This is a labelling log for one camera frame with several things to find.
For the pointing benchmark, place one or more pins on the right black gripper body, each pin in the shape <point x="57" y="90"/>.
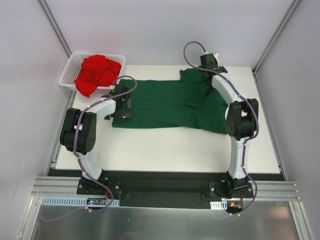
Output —
<point x="218" y="69"/>

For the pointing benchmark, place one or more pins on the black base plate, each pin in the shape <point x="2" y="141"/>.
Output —
<point x="155" y="189"/>

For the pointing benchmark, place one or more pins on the right aluminium corner post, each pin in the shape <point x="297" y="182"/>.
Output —
<point x="294" y="5"/>

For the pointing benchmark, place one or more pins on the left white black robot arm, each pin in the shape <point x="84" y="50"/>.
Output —
<point x="79" y="129"/>

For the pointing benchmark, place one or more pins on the green t shirt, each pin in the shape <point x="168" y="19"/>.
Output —
<point x="187" y="102"/>

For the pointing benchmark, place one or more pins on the left aluminium corner post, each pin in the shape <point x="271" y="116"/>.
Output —
<point x="55" y="26"/>

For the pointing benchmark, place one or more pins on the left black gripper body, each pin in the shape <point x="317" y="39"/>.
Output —
<point x="122" y="113"/>

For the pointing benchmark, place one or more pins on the right slotted cable duct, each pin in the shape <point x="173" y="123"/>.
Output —
<point x="219" y="205"/>

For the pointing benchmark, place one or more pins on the red t shirt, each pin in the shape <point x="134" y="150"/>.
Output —
<point x="96" y="71"/>

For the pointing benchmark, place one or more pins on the aluminium corner post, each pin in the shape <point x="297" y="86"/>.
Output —
<point x="55" y="26"/>
<point x="294" y="5"/>

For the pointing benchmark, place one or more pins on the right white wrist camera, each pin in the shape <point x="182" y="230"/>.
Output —
<point x="216" y="55"/>

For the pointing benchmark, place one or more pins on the slotted cable duct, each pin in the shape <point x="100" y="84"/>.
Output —
<point x="219" y="205"/>
<point x="79" y="202"/>

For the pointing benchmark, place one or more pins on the left slotted cable duct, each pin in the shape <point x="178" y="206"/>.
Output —
<point x="79" y="202"/>

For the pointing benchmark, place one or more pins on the white plastic basket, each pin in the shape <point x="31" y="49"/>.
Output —
<point x="73" y="67"/>

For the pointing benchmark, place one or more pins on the aluminium rail frame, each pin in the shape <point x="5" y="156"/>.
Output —
<point x="270" y="187"/>

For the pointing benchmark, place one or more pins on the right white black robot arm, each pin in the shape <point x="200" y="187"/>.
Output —
<point x="242" y="116"/>

